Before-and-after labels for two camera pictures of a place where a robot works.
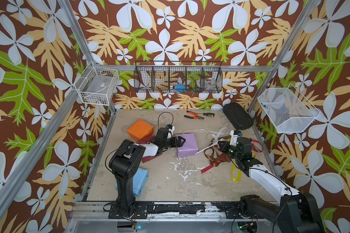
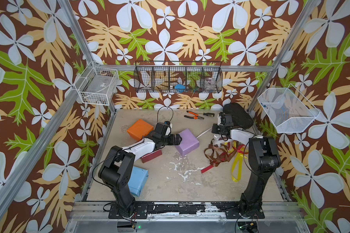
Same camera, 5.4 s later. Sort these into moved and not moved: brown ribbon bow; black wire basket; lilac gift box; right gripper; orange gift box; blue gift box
Moved: right gripper; lilac gift box
Not moved: blue gift box; black wire basket; orange gift box; brown ribbon bow
